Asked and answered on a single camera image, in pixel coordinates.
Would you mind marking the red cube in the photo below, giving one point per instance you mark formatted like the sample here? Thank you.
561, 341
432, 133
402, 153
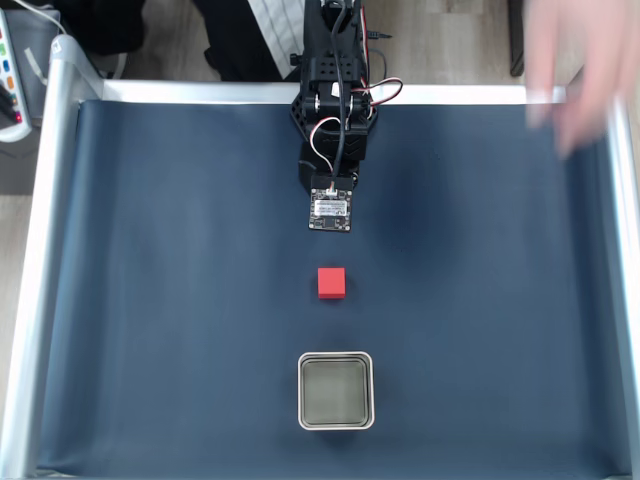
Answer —
331, 282

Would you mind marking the square metal tin container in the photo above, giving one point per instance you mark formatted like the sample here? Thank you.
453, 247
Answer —
336, 390

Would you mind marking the person's hand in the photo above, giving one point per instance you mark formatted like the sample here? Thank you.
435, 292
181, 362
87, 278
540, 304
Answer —
585, 60

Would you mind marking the person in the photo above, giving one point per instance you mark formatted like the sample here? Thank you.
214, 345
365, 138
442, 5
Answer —
225, 40

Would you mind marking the dark blue mat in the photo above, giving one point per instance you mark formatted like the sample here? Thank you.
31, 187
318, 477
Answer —
175, 300

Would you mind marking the dark cabinet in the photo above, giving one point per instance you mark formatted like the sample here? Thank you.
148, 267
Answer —
515, 50

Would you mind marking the grey box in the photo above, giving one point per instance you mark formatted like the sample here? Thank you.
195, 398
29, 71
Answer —
35, 95

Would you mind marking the white device with coloured buttons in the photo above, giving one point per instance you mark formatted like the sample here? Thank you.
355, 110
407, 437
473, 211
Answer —
10, 120

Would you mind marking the camera circuit board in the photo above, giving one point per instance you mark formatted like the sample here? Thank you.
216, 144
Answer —
330, 210

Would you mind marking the white tray frame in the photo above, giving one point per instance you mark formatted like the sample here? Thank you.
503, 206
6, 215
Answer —
47, 200

